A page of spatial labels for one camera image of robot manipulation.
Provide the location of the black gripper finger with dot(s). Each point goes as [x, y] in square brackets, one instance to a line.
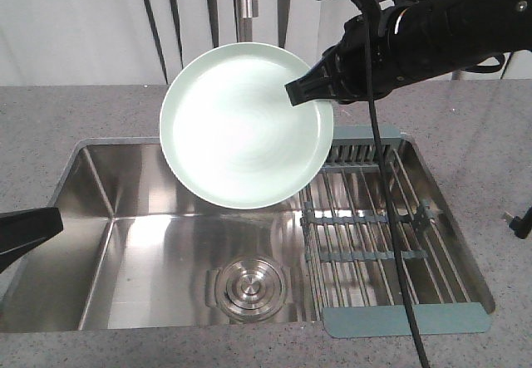
[23, 230]
[315, 85]
[10, 260]

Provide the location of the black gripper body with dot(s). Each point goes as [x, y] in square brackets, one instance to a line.
[363, 63]

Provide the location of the light green round plate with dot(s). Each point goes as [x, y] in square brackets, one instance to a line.
[231, 135]

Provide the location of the steel kitchen faucet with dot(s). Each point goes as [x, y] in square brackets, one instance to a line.
[245, 11]

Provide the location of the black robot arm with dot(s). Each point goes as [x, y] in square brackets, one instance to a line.
[396, 43]

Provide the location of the teal sink dry rack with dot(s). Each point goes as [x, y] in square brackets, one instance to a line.
[353, 218]

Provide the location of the stainless steel sink basin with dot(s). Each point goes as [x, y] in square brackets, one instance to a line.
[136, 247]

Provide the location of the white pleated curtain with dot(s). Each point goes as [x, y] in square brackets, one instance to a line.
[132, 42]

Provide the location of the round steel sink drain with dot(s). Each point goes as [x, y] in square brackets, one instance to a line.
[256, 289]

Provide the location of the black cable connector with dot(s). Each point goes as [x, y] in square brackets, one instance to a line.
[520, 226]

